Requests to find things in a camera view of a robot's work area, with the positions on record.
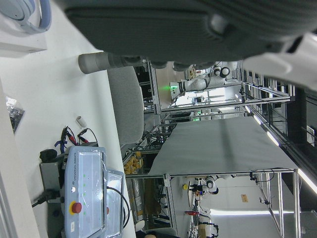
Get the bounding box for grey bottle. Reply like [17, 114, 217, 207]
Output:
[78, 51, 127, 74]

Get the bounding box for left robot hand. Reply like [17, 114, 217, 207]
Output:
[51, 0, 317, 91]

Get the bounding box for crate of yellow objects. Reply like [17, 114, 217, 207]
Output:
[123, 151, 144, 175]

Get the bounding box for black power cord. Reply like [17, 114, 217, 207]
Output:
[31, 188, 62, 208]

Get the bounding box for person in black shirt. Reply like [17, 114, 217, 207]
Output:
[135, 220, 179, 238]

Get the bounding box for grey-blue teach pendant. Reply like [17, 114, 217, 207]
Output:
[104, 168, 125, 235]
[63, 146, 108, 238]

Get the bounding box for small white cylinder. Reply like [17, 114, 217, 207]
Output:
[75, 116, 88, 128]

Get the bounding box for grey fabric canopy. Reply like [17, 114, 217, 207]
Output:
[148, 116, 299, 177]

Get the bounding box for grey metal bracket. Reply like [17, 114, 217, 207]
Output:
[39, 161, 66, 204]

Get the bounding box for black alligator clip lead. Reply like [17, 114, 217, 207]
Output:
[77, 127, 100, 147]

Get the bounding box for white cardboard box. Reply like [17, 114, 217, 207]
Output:
[0, 14, 48, 59]

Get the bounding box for aluminium profile frame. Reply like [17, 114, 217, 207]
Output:
[148, 59, 297, 115]
[126, 168, 304, 238]

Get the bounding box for blue-grey headphones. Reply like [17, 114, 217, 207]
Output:
[0, 0, 53, 35]

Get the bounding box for black power adapter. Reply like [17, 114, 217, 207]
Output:
[40, 148, 58, 164]

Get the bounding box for red alligator clip lead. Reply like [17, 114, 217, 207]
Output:
[61, 125, 78, 146]

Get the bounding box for bag of black screws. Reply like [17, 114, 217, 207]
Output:
[5, 96, 26, 135]

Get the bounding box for white humanoid robot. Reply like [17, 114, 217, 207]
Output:
[201, 175, 237, 196]

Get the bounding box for black pendant cable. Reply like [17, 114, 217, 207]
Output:
[106, 186, 131, 235]

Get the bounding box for grey office chair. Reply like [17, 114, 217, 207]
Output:
[107, 64, 145, 147]

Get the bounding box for ceiling light strip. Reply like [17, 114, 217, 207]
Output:
[244, 105, 281, 147]
[297, 168, 317, 194]

